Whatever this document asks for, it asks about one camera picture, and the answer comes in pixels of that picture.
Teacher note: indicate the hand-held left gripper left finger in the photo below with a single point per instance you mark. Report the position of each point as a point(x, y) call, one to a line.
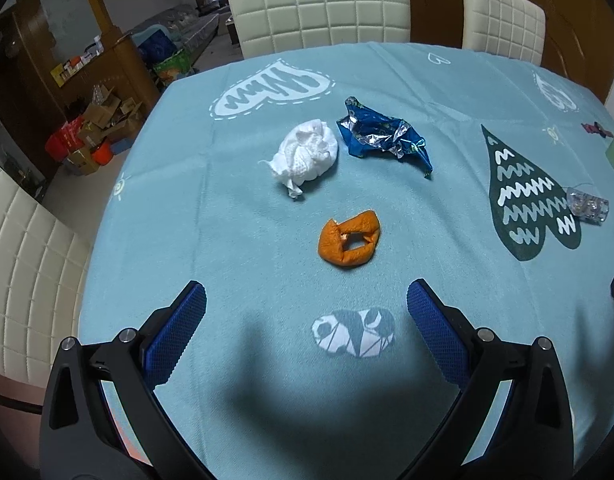
point(177, 330)

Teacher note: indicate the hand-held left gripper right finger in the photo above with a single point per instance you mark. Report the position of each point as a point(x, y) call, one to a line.
point(437, 330)

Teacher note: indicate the orange peel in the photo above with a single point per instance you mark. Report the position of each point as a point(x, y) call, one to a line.
point(337, 250)

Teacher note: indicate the clear plastic blister pack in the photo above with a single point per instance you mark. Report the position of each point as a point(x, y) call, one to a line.
point(587, 205)

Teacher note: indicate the light blue printed tablecloth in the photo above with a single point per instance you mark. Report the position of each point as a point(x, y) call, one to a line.
point(237, 220)

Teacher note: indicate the cream quilted dining chair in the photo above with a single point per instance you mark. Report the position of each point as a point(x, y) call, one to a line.
point(27, 270)
point(317, 5)
point(504, 20)

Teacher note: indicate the orange bucket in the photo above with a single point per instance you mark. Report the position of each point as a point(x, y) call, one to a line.
point(101, 155)

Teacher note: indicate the blue foil wrapper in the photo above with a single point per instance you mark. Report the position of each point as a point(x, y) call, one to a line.
point(372, 127)

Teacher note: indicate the crumpled white tissue ball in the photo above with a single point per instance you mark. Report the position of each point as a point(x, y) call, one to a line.
point(307, 152)

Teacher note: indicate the pile of cardboard boxes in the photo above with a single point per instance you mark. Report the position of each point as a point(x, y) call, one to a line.
point(107, 120)

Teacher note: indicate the red box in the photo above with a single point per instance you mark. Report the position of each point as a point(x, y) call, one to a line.
point(62, 140)

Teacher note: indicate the green patterned bag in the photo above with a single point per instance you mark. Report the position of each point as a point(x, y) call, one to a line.
point(174, 66)

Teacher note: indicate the wooden partition cabinet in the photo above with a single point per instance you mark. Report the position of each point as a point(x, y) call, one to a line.
point(127, 70)

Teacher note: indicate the brown wooden sideboard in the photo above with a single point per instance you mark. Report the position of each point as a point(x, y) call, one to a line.
point(577, 25)

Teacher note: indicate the yellow box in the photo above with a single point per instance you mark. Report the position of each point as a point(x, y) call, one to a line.
point(64, 71)

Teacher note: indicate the blue bag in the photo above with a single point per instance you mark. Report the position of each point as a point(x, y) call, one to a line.
point(159, 46)

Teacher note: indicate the grey sofa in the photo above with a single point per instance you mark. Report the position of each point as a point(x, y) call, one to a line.
point(192, 25)

